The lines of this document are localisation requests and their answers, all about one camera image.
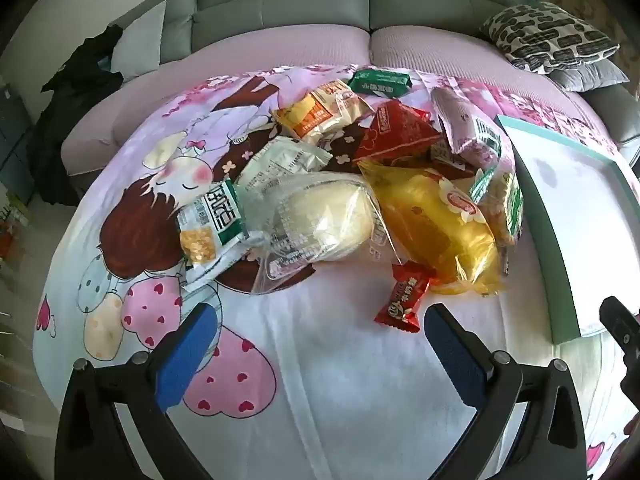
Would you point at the clear bread bun packet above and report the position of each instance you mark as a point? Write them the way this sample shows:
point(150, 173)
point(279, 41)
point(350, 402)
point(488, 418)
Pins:
point(320, 220)

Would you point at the small red candy packet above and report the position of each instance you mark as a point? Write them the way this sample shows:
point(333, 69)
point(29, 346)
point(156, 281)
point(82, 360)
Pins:
point(402, 300)

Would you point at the green-rimmed white tray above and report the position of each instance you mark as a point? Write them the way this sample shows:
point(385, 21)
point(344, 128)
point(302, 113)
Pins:
point(575, 210)

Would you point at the light grey pillow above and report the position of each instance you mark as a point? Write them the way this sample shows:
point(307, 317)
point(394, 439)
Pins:
point(142, 45)

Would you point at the pink roll cake packet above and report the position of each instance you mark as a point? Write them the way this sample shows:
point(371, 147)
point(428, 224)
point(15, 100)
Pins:
point(460, 120)

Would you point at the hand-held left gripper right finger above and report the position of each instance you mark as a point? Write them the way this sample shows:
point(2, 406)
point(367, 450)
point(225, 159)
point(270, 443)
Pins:
point(455, 355)

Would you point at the white printed snack packet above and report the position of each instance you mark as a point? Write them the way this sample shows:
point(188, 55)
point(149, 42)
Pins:
point(280, 162)

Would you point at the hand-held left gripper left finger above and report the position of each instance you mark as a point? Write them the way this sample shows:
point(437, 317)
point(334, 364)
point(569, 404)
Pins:
point(185, 355)

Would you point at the green-edged clear snack packet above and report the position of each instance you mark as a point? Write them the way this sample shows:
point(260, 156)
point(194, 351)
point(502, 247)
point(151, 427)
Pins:
point(507, 205)

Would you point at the dark grey pillow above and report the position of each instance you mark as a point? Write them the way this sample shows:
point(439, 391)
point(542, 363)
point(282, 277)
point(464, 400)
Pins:
point(595, 77)

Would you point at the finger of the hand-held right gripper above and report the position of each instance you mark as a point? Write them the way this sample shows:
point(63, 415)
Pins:
point(620, 325)

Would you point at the black cloth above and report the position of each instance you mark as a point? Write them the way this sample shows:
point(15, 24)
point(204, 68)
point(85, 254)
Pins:
point(75, 110)

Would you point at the yellow cake packet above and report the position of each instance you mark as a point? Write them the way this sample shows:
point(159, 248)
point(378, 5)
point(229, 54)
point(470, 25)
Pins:
point(430, 225)

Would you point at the black white patterned pillow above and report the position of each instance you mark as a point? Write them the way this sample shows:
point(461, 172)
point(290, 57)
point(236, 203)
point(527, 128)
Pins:
point(545, 35)

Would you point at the blue grey cabinet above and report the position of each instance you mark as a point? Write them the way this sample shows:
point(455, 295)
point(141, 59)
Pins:
point(15, 135)

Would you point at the green white corn snack packet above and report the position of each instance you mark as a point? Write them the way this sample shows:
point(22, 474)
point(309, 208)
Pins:
point(210, 230)

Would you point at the small green snack packet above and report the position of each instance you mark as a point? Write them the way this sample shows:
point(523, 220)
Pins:
point(380, 82)

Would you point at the grey sofa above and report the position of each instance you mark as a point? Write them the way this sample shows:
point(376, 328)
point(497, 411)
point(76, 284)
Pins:
point(280, 5)

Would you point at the orange label bread packet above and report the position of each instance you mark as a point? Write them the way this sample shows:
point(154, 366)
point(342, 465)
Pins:
point(310, 115)

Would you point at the red triangular snack packet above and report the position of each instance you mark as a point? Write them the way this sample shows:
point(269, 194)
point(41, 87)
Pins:
point(395, 132)

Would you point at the printed cartoon blanket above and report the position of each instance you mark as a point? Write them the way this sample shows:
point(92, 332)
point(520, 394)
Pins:
point(325, 385)

